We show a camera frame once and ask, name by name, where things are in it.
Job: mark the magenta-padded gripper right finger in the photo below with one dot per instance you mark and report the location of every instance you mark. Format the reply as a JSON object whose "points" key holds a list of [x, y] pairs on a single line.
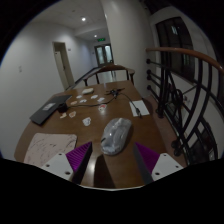
{"points": [[163, 165]]}

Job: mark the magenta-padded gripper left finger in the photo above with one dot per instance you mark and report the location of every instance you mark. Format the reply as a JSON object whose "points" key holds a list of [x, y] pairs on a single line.
{"points": [[60, 164]]}

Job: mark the translucent grey computer mouse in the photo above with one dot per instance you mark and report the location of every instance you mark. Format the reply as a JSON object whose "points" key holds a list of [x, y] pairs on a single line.
{"points": [[115, 136]]}

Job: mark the white marble print mouse pad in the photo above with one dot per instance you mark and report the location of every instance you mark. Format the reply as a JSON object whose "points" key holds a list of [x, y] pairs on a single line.
{"points": [[46, 146]]}

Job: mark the small tan paper card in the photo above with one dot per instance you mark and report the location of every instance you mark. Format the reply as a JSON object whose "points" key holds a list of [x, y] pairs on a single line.
{"points": [[63, 115], [72, 114], [73, 103]]}

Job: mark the small white paper card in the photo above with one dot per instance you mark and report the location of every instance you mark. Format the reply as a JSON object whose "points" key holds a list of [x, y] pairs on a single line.
{"points": [[101, 99], [94, 96], [79, 96], [87, 121], [83, 100]]}

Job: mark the black closed laptop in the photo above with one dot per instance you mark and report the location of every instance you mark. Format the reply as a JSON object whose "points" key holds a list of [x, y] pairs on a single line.
{"points": [[45, 111]]}

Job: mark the small black box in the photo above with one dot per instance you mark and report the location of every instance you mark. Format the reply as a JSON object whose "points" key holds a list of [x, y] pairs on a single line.
{"points": [[62, 107]]}

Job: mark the white paper sheet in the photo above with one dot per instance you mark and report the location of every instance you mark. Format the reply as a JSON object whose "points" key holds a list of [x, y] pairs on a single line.
{"points": [[142, 107]]}

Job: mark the white card with red mark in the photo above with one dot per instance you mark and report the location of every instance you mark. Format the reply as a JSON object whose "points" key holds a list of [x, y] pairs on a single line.
{"points": [[102, 107]]}

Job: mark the small white box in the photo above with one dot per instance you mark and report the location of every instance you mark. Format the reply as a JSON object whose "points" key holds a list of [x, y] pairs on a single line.
{"points": [[87, 91]]}

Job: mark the open side door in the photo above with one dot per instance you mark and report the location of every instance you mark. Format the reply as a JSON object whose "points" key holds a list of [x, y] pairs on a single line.
{"points": [[63, 66]]}

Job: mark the wooden armchair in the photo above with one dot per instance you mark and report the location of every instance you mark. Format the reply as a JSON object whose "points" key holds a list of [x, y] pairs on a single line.
{"points": [[110, 68]]}

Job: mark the black railing with wooden handrail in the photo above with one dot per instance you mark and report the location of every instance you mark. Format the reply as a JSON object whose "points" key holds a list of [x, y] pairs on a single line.
{"points": [[186, 51]]}

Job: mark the glass double door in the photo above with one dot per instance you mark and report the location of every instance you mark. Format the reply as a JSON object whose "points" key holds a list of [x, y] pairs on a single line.
{"points": [[104, 54]]}

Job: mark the dark framed window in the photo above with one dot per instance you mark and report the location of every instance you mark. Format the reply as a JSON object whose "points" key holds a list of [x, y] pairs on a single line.
{"points": [[175, 46]]}

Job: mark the green exit sign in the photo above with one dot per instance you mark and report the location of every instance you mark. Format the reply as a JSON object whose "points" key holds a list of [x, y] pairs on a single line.
{"points": [[101, 39]]}

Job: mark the white wall switch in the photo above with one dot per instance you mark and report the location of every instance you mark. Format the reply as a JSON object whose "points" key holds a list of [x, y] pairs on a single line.
{"points": [[20, 69]]}

